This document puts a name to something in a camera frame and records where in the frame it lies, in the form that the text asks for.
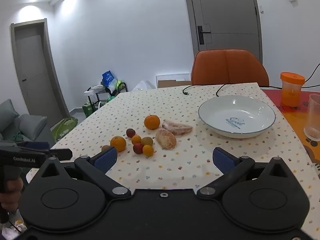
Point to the peeled round pomelo piece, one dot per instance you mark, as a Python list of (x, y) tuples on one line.
[(166, 138)]

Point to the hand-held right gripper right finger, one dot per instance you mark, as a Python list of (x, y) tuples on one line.
[(223, 162)]

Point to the orange cherry tomato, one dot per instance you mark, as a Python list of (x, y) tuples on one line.
[(148, 150), (136, 139)]

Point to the large green bag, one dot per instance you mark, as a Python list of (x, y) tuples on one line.
[(63, 127)]

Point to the yellow-green bag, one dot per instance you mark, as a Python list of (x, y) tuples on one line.
[(117, 84)]

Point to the red cherry tomato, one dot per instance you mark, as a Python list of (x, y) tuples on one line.
[(130, 132), (138, 148)]

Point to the orange tangerine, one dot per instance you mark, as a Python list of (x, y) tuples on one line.
[(151, 122), (118, 143)]

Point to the clear ribbed glass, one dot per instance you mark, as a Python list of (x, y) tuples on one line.
[(313, 117)]

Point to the white plastic bag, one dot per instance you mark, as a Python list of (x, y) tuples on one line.
[(141, 86)]

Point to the grey cushion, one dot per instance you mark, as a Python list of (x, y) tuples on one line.
[(32, 127), (8, 113)]

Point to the person's left hand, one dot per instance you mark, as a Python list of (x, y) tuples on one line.
[(13, 187)]

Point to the green cherry tomato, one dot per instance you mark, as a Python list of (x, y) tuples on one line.
[(147, 141)]

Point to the small green bag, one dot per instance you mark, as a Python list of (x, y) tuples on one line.
[(88, 108)]

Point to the grey door with black lock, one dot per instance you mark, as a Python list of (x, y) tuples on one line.
[(225, 10)]

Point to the orange lidded plastic cup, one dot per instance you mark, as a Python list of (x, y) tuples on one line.
[(291, 92)]

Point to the red orange printed table mat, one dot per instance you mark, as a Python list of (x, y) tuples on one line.
[(297, 111)]

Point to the white bowl with blue rim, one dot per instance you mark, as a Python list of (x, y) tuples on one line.
[(245, 110)]

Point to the black metal rack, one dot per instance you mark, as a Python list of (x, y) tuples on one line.
[(98, 93)]

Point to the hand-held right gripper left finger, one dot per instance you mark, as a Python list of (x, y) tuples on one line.
[(106, 158)]

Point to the peeled pomelo segment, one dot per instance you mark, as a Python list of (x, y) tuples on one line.
[(177, 128)]

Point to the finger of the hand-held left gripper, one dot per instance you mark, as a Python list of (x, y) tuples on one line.
[(37, 145), (61, 153)]

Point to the orange chair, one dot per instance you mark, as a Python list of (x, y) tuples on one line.
[(225, 67)]

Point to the yellow-green cherry tomato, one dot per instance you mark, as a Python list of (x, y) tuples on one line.
[(105, 147)]

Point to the white wall switch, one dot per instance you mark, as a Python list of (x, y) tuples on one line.
[(261, 9)]

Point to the grey sofa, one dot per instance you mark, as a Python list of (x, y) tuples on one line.
[(45, 135)]

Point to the blue bag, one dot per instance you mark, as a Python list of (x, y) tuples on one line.
[(108, 78)]

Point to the white framed board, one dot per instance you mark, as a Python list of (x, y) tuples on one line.
[(172, 76)]

